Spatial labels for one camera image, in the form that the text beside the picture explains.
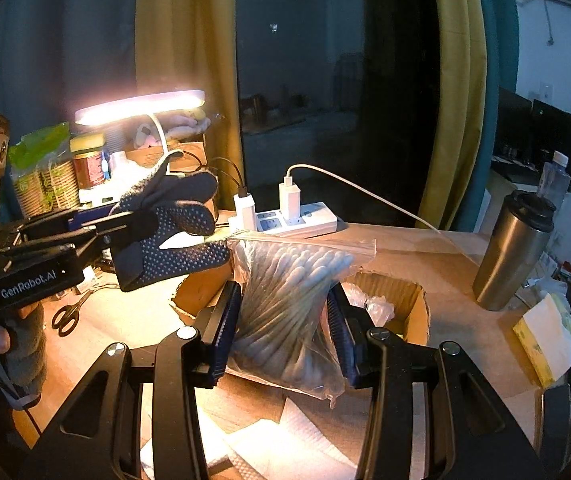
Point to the green bag of paper cups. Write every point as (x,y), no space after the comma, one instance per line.
(45,185)

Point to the clear bag of cotton swabs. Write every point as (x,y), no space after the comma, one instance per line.
(285,310)

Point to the white wall outlet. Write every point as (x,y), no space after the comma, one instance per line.
(540,94)

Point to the dark glass window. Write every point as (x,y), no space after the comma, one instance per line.
(315,85)

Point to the bag of cotton balls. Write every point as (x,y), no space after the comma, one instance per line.
(375,307)

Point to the white computer desk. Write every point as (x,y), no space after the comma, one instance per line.
(495,200)

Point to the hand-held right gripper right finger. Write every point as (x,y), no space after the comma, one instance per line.
(343,340)

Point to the person's left forearm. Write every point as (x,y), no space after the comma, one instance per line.
(23,380)

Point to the teal curtain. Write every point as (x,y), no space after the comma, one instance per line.
(500,60)
(65,35)

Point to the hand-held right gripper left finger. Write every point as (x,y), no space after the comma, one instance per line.
(225,330)

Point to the clear plastic water bottle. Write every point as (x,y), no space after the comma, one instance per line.
(555,180)

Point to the dark dotted knit glove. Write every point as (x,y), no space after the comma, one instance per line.
(165,255)

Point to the yellow curtain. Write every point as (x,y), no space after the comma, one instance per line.
(185,35)
(455,85)

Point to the black scissors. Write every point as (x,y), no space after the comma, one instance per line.
(76,306)

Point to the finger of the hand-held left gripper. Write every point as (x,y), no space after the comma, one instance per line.
(85,240)
(55,222)

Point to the black phone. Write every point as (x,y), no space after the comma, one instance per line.
(558,420)

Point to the short white charger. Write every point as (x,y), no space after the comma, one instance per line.
(244,212)

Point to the tall white charger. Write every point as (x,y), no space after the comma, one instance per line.
(289,200)

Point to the jar with yellow lid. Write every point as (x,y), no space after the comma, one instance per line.
(88,170)

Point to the brown cardboard carton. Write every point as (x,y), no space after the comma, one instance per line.
(140,156)

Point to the white power strip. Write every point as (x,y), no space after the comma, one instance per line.
(310,220)

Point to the pale plush toy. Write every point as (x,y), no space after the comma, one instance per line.
(185,122)

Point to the black monitor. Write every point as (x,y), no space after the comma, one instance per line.
(513,130)
(560,145)

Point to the yellow tissue pack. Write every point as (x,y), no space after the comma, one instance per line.
(545,340)

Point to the cardboard box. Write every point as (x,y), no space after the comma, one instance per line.
(410,310)

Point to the stainless steel tumbler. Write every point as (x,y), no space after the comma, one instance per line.
(510,260)

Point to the white desk lamp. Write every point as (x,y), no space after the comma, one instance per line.
(140,107)

